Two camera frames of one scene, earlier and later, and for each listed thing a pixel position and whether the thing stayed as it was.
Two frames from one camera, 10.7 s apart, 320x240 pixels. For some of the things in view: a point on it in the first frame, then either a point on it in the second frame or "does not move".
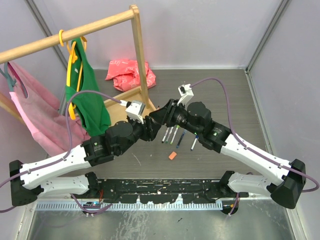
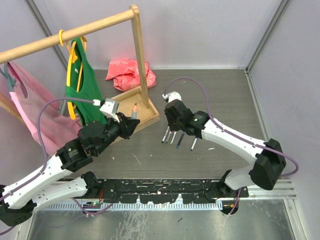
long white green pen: [169, 135] does not move
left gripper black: [151, 128] → [126, 125]
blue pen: [184, 132] does not move
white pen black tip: [165, 135] does not move
